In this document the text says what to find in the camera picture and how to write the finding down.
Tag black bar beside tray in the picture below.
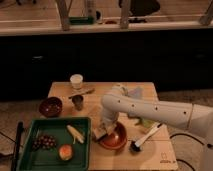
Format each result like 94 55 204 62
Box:
10 122 24 171

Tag black cable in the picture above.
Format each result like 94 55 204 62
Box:
169 132 213 171

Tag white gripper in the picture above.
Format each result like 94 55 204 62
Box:
101 108 119 135

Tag purple toy grapes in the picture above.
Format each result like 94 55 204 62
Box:
32 135 57 150

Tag green plastic tray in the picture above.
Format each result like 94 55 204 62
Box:
17 117 91 171

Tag grey folded cloth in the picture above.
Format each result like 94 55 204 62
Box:
128 87 142 99

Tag green toy vegetable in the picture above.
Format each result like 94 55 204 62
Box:
136 118 155 129

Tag orange toy fruit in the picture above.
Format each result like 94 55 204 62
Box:
59 144 73 161

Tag wooden spatula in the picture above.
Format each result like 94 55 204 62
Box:
68 88 95 99

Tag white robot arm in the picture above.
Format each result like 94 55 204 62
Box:
101 84 213 171

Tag red orange bowl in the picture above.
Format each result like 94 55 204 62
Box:
99 122 127 150

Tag white handled black brush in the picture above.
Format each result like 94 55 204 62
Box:
130 123 162 152

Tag dark maroon bowl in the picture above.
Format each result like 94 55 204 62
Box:
39 97 63 118

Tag white paper cup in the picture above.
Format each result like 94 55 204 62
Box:
70 74 83 89

